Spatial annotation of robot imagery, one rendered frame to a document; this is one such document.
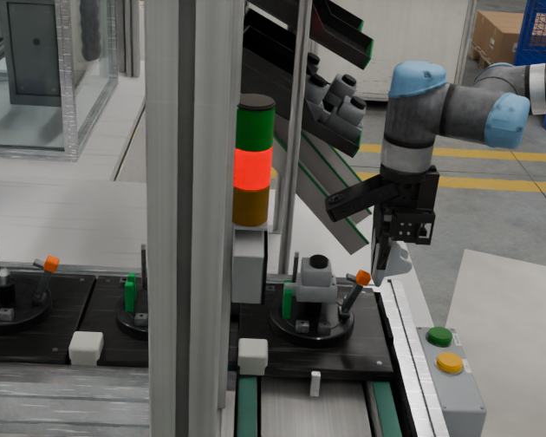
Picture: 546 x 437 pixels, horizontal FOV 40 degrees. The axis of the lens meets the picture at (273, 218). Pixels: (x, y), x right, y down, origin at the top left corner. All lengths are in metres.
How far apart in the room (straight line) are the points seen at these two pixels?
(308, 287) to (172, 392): 0.88
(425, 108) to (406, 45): 4.16
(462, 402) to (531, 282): 0.61
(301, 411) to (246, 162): 0.45
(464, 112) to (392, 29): 4.13
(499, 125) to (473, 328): 0.58
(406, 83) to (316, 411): 0.51
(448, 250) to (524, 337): 2.10
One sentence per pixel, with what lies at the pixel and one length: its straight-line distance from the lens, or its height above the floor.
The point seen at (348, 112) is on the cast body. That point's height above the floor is 1.25.
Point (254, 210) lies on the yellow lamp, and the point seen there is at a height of 1.28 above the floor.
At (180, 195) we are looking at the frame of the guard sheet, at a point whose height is 1.57.
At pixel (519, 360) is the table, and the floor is 0.86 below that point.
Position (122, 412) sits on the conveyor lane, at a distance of 1.19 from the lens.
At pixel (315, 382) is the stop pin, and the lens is 1.19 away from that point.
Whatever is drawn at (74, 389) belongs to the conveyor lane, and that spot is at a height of 0.95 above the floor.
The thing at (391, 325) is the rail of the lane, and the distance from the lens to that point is 1.32.
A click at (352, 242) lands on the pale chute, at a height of 1.02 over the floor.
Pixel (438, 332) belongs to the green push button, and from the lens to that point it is 1.31.
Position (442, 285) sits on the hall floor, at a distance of 3.35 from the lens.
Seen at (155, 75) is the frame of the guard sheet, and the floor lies 1.62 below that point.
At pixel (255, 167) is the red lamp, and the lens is 0.91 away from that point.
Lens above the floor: 1.70
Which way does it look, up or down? 27 degrees down
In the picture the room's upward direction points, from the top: 4 degrees clockwise
